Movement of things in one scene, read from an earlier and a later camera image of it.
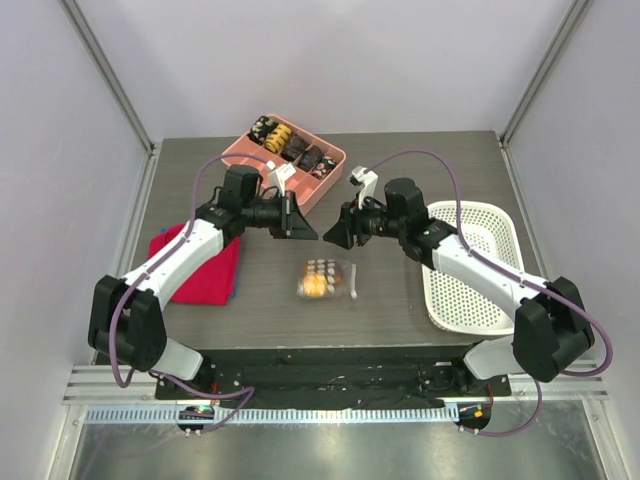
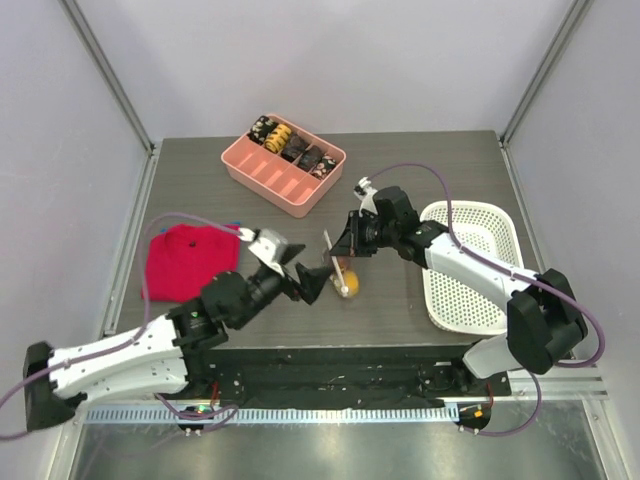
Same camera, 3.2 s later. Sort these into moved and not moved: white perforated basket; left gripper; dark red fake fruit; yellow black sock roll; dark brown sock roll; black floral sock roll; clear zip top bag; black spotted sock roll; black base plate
Moved: clear zip top bag; dark red fake fruit; left gripper
Not moved: black base plate; yellow black sock roll; dark brown sock roll; white perforated basket; black spotted sock roll; black floral sock roll
